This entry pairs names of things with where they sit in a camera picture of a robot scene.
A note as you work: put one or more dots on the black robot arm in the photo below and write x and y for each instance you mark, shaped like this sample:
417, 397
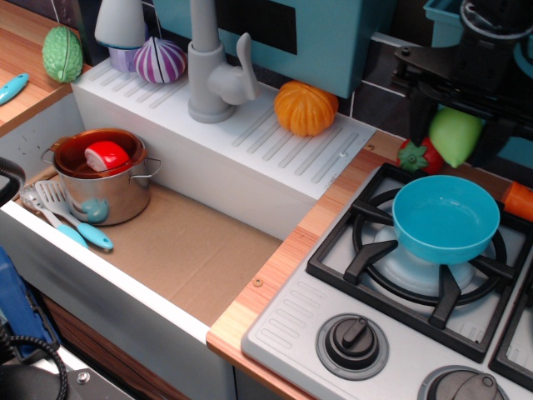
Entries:
504, 20

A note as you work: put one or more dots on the grey cone toy bottle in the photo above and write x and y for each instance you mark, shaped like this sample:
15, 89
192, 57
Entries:
120, 28

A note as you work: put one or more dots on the orange toy carrot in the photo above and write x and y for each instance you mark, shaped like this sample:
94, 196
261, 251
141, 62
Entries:
518, 201

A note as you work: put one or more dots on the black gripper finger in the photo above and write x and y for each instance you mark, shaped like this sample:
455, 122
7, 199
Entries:
494, 136
422, 109

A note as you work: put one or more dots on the green bumpy toy vegetable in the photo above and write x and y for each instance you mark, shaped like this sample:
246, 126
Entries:
62, 55

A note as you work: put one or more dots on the stainless steel pot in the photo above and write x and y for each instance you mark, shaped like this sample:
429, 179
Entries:
109, 197

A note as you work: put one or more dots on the orange toy pumpkin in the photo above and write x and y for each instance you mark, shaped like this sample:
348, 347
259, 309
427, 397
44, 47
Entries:
304, 110

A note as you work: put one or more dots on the red white toy radish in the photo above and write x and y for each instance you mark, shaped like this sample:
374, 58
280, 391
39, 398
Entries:
105, 155

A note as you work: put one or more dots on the grey slotted spatula blue handle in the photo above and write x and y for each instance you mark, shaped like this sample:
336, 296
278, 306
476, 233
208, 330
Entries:
55, 200

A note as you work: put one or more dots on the black stove grate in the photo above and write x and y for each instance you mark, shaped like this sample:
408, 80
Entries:
459, 306
513, 357

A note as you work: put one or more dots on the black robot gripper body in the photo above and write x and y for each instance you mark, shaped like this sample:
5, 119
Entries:
478, 76

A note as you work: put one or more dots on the white sink drainboard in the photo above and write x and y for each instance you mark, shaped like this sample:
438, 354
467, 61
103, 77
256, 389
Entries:
248, 167

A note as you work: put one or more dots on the turquoise plastic bowl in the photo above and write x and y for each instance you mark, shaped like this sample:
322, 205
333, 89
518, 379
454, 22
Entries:
445, 219

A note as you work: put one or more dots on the turquoise box centre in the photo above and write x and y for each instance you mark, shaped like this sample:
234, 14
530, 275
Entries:
321, 43

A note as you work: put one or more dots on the red toy tomato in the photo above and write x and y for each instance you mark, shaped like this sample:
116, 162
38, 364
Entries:
424, 157

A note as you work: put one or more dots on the green toy pear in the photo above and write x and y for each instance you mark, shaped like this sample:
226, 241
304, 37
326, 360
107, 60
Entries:
454, 135

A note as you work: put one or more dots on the grey spoon blue handle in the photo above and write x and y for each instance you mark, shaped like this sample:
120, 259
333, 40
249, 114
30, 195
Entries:
32, 200

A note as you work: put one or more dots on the grey stove knob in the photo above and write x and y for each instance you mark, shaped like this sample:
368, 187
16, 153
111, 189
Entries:
458, 382
352, 347

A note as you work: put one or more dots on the turquoise utensil handle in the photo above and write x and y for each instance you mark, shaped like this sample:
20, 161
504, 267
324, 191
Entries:
12, 88

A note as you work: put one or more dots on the brown translucent bowl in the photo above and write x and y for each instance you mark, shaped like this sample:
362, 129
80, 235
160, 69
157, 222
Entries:
68, 152

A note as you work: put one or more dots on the grey toy faucet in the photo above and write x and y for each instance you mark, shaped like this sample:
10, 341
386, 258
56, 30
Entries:
216, 87

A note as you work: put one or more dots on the purple striped toy onion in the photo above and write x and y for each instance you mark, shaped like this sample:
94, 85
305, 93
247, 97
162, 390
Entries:
160, 61

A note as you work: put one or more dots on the blue clamp device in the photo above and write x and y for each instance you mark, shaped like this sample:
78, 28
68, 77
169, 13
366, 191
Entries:
20, 309

